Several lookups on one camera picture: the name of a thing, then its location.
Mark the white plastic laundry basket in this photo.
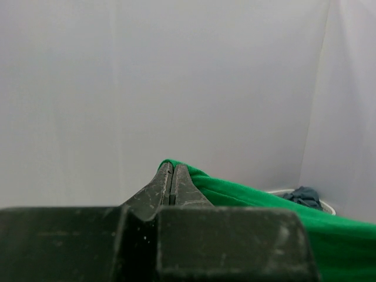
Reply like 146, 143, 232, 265
268, 186, 337, 216

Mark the green t shirt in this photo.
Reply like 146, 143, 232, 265
157, 159, 376, 282

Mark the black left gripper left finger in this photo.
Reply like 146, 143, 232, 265
123, 162, 173, 221

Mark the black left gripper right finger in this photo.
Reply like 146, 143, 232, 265
174, 164, 212, 207

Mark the dark blue t shirt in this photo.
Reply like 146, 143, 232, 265
282, 186, 323, 211

